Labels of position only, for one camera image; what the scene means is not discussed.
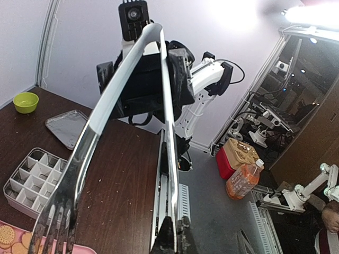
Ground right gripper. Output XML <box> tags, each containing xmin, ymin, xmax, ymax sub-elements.
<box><xmin>110</xmin><ymin>40</ymin><xmax>195</xmax><ymax>122</ymax></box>

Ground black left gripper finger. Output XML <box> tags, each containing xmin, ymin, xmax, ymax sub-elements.
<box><xmin>149</xmin><ymin>216</ymin><xmax>199</xmax><ymax>254</ymax></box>

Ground metal serving tongs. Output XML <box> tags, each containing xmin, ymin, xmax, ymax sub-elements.
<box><xmin>28</xmin><ymin>23</ymin><xmax>179</xmax><ymax>254</ymax></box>

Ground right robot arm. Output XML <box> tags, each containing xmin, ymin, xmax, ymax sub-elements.
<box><xmin>95</xmin><ymin>41</ymin><xmax>233</xmax><ymax>139</ymax></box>

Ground orange drink bottle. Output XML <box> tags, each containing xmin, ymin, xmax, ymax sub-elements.
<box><xmin>226</xmin><ymin>159</ymin><xmax>264</xmax><ymax>200</ymax></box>

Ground red box with gold lid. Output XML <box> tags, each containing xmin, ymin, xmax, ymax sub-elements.
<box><xmin>216</xmin><ymin>138</ymin><xmax>259</xmax><ymax>180</ymax></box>

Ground green plastic bowl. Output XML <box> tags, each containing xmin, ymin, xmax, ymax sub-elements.
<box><xmin>13</xmin><ymin>92</ymin><xmax>39</xmax><ymax>114</ymax></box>

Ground pink plastic tray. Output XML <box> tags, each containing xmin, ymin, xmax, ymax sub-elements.
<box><xmin>1</xmin><ymin>221</ymin><xmax>96</xmax><ymax>254</ymax></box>

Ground white divided cookie tin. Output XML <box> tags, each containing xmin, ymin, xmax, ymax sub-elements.
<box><xmin>3</xmin><ymin>147</ymin><xmax>67</xmax><ymax>219</ymax></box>

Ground round tan cookie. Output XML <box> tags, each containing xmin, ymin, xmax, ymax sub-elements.
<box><xmin>0</xmin><ymin>225</ymin><xmax>15</xmax><ymax>246</ymax></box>

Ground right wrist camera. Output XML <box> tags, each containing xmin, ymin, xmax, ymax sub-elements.
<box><xmin>118</xmin><ymin>1</ymin><xmax>150</xmax><ymax>41</ymax></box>

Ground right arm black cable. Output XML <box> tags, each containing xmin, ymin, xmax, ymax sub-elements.
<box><xmin>216</xmin><ymin>58</ymin><xmax>246</xmax><ymax>85</ymax></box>

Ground left frame post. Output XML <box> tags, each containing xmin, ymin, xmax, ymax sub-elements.
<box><xmin>35</xmin><ymin>0</ymin><xmax>61</xmax><ymax>88</ymax></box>

